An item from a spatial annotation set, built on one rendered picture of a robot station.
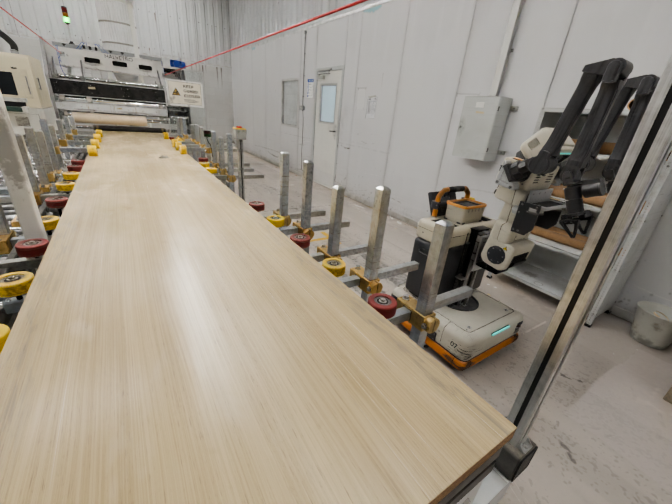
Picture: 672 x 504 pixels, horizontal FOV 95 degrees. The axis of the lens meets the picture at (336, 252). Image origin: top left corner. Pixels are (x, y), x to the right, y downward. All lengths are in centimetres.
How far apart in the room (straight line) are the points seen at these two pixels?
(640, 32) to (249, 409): 348
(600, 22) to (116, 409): 373
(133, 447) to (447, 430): 48
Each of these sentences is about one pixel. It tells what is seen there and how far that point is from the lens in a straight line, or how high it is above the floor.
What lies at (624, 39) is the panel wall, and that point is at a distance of 357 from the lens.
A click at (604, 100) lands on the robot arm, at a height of 149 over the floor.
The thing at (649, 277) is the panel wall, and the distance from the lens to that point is 345.
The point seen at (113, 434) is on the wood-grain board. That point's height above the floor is 90.
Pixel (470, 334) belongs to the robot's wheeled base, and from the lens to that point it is 198.
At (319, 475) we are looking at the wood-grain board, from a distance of 53.
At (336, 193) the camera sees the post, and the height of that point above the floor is 109.
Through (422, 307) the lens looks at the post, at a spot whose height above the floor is 88.
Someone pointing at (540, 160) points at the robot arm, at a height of 125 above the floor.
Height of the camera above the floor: 136
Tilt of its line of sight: 24 degrees down
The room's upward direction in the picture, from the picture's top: 5 degrees clockwise
